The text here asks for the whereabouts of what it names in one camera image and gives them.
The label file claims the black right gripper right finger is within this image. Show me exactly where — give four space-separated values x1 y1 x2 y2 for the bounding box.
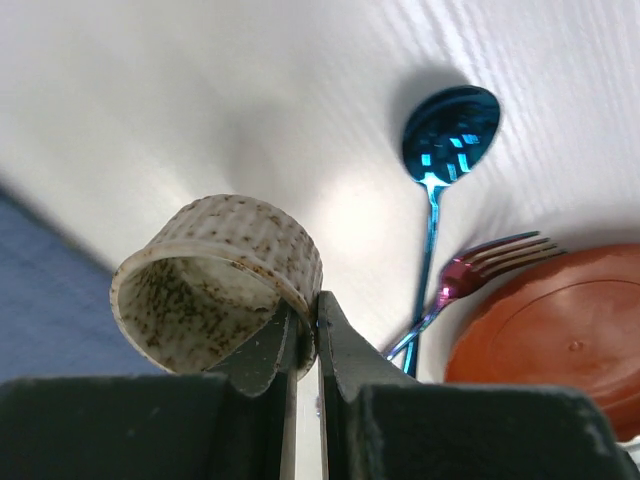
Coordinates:
317 291 639 480

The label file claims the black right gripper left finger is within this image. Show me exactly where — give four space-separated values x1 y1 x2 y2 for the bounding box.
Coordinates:
1 304 298 479

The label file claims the speckled ceramic cup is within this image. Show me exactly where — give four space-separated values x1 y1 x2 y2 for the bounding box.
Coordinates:
109 194 323 378

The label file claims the blue cloth placemat gold print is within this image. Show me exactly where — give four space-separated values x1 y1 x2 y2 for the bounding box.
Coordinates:
1 195 158 380

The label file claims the orange plastic plate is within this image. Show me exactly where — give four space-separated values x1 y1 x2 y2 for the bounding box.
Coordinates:
444 244 639 442

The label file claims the iridescent purple fork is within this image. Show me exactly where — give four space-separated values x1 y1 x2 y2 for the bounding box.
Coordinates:
382 231 566 360

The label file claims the blue metal spoon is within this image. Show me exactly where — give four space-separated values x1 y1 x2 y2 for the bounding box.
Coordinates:
401 85 501 379

